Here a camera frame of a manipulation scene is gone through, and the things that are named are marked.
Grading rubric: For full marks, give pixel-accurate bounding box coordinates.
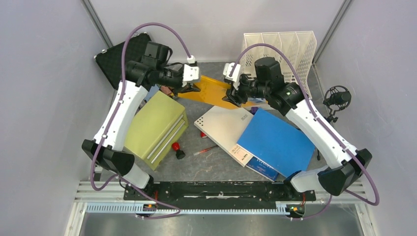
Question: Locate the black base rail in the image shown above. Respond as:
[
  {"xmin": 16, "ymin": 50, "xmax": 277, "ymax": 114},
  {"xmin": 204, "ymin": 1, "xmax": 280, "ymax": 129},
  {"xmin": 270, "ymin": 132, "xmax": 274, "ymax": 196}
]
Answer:
[{"xmin": 144, "ymin": 181, "xmax": 316, "ymax": 210}]

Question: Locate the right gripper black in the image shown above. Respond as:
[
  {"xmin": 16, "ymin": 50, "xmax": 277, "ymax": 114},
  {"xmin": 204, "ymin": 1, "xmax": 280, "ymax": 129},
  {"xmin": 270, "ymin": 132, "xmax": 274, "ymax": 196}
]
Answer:
[{"xmin": 222, "ymin": 75, "xmax": 269, "ymax": 108}]

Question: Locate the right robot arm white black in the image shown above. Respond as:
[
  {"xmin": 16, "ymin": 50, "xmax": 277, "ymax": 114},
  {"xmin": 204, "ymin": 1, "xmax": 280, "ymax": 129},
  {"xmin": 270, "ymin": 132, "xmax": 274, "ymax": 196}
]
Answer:
[{"xmin": 223, "ymin": 57, "xmax": 372, "ymax": 201}]

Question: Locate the orange plastic folder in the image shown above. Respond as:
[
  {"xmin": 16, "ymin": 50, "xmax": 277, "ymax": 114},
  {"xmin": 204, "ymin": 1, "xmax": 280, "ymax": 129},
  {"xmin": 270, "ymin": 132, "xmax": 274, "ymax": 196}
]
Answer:
[{"xmin": 178, "ymin": 75, "xmax": 238, "ymax": 110}]

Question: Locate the white paper box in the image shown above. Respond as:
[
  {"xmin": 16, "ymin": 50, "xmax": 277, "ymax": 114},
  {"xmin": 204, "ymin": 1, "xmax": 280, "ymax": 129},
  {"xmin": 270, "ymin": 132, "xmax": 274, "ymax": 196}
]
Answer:
[{"xmin": 194, "ymin": 106, "xmax": 253, "ymax": 167}]

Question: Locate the Animal Farm book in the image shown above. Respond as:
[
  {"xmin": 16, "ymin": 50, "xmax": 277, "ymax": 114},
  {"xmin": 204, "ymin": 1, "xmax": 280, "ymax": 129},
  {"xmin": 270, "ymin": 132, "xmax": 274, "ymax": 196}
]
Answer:
[{"xmin": 245, "ymin": 157, "xmax": 279, "ymax": 181}]

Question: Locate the black poker chip case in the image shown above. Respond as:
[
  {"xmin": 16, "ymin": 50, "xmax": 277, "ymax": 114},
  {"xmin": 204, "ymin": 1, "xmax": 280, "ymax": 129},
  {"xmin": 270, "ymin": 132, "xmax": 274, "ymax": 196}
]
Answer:
[{"xmin": 94, "ymin": 32, "xmax": 151, "ymax": 90}]

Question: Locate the green drawer cabinet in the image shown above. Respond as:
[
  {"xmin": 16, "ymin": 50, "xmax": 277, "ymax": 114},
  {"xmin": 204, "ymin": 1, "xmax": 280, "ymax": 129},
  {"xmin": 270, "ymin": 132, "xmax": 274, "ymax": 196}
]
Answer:
[{"xmin": 124, "ymin": 91, "xmax": 189, "ymax": 171}]

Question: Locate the red pen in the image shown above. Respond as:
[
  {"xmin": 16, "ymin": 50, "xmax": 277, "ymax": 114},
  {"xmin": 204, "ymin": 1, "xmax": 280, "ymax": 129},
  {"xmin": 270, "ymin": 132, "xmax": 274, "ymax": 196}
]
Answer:
[{"xmin": 193, "ymin": 145, "xmax": 219, "ymax": 156}]

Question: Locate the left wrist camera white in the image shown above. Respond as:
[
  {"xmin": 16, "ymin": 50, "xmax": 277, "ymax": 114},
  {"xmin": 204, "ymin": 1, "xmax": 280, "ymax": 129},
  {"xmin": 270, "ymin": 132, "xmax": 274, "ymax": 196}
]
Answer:
[{"xmin": 182, "ymin": 55, "xmax": 200, "ymax": 85}]

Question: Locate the blue plastic folder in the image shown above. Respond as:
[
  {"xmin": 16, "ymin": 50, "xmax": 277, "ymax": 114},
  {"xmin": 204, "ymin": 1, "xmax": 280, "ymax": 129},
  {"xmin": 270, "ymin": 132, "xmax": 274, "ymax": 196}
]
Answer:
[{"xmin": 237, "ymin": 109, "xmax": 315, "ymax": 177}]

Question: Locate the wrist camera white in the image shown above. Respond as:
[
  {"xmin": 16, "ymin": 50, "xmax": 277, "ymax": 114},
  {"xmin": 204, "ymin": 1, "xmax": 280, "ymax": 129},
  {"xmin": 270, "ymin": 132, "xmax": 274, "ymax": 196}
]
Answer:
[
  {"xmin": 223, "ymin": 62, "xmax": 241, "ymax": 90},
  {"xmin": 182, "ymin": 55, "xmax": 200, "ymax": 85}
]

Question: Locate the white file organizer rack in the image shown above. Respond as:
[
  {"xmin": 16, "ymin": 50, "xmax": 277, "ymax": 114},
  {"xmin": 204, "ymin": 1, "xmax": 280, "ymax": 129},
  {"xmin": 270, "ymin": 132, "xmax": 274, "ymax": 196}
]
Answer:
[{"xmin": 239, "ymin": 31, "xmax": 317, "ymax": 97}]

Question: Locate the red black stamp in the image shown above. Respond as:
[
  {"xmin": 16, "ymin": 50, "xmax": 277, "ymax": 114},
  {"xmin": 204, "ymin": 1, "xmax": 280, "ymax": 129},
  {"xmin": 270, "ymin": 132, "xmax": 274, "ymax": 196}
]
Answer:
[{"xmin": 171, "ymin": 142, "xmax": 186, "ymax": 160}]

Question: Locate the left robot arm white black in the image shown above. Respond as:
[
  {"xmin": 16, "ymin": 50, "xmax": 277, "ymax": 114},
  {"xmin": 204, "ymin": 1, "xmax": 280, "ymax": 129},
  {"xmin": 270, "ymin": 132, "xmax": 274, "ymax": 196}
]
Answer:
[{"xmin": 82, "ymin": 42, "xmax": 200, "ymax": 201}]

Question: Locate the purple cube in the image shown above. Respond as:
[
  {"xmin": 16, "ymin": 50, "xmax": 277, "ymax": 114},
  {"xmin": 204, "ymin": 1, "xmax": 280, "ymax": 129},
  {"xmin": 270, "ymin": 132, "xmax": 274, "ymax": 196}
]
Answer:
[{"xmin": 250, "ymin": 107, "xmax": 259, "ymax": 115}]

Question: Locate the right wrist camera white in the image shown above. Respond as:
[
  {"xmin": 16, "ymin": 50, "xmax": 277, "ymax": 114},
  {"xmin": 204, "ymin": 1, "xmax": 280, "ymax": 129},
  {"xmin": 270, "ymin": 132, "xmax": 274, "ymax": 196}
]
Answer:
[{"xmin": 223, "ymin": 62, "xmax": 241, "ymax": 90}]

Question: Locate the black microphone on tripod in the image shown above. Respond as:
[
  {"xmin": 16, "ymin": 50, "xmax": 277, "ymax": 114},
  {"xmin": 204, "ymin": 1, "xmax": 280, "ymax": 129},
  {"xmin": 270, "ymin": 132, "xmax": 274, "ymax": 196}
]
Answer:
[{"xmin": 317, "ymin": 85, "xmax": 353, "ymax": 160}]

